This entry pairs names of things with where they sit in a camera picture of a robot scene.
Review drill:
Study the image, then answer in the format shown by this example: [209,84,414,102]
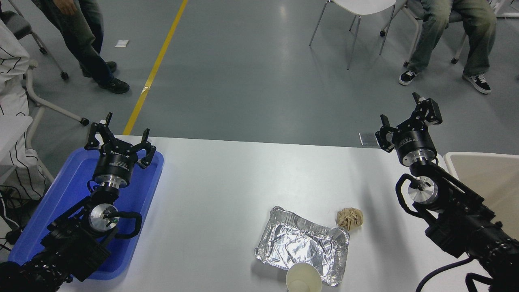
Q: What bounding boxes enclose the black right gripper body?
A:
[392,127,438,161]

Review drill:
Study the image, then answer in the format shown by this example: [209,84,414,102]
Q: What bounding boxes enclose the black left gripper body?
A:
[92,144,137,184]

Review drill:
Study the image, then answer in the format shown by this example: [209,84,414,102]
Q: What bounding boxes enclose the white paper cup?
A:
[285,262,323,292]

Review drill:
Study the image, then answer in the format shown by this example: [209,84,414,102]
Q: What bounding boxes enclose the blue plastic tray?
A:
[8,147,165,281]

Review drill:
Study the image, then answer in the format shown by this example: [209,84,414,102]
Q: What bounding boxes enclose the grey wheeled chair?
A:
[0,0,90,183]

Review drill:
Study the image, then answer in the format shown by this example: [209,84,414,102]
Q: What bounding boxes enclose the large pale bin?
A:
[443,152,519,240]

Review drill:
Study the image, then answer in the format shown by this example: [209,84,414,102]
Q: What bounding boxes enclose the crumpled tan paper ball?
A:
[336,208,364,231]

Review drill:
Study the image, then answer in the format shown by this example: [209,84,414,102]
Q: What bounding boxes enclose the standing person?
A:
[32,0,130,94]

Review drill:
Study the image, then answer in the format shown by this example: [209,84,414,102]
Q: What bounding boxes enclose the white-legged wheeled chair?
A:
[380,0,471,67]

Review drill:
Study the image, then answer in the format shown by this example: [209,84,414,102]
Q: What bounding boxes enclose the seated person in stripes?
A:
[0,19,49,203]

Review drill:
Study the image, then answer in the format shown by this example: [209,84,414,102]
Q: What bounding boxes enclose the white chair with metal legs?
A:
[309,0,398,70]

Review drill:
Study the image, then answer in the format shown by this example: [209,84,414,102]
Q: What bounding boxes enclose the crumpled foil tray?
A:
[255,206,350,288]

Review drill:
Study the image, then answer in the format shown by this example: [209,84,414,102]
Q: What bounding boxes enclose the white furniture frame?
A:
[491,0,519,19]

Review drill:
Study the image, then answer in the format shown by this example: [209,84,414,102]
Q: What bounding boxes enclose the black cables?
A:
[0,186,31,252]

